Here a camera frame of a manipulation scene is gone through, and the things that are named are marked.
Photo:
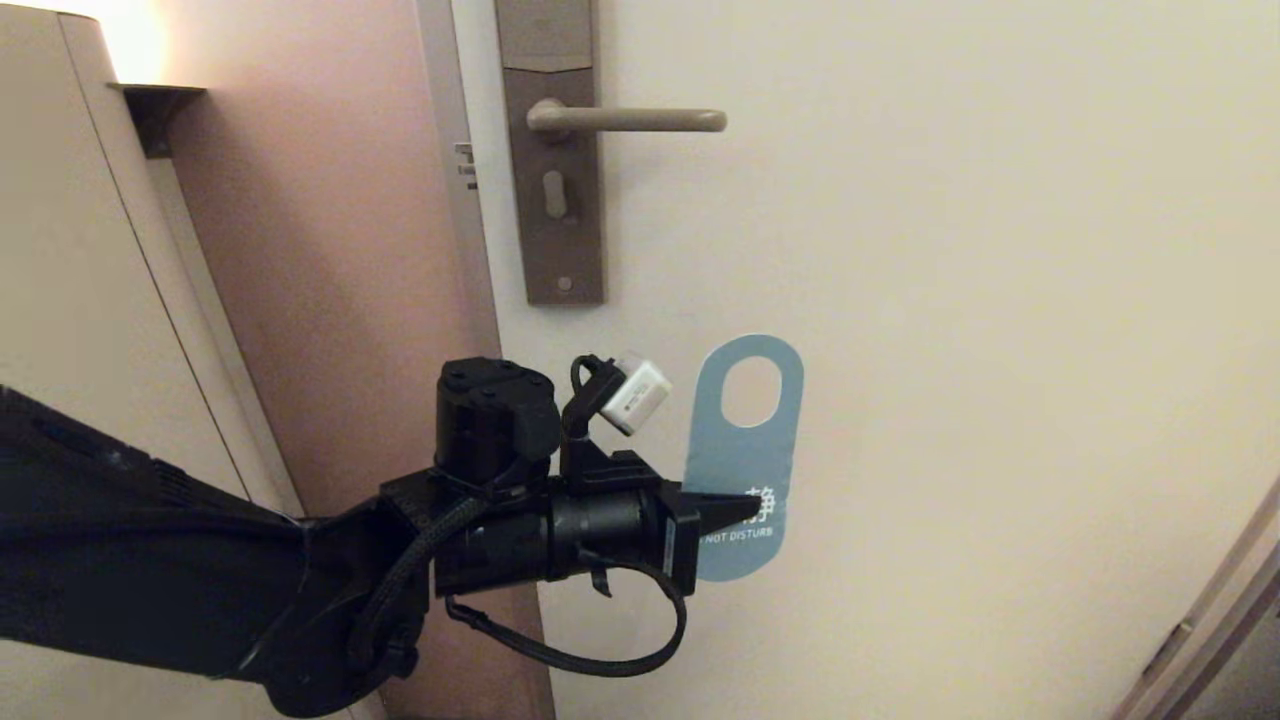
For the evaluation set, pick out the dark wall lamp shelf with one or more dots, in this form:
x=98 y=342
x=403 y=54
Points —
x=160 y=110

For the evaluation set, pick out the beige curved wall panel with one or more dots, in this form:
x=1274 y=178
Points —
x=80 y=250

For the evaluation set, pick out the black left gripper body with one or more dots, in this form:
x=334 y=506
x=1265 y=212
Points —
x=610 y=530

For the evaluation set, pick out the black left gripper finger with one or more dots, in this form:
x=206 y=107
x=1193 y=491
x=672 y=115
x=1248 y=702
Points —
x=725 y=510

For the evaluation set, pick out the brown side door frame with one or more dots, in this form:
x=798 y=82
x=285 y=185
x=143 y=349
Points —
x=1220 y=620

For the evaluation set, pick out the blue and white door hanger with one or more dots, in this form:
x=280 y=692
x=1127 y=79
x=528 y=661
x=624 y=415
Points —
x=745 y=460

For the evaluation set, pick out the small metal latch plate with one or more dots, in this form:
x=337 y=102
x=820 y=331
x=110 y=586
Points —
x=466 y=165

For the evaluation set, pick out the brown metal lock plate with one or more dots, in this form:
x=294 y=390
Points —
x=555 y=250

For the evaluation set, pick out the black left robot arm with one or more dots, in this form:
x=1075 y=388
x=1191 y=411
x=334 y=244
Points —
x=150 y=540

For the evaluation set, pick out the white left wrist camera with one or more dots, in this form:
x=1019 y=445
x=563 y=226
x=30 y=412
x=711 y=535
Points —
x=637 y=397

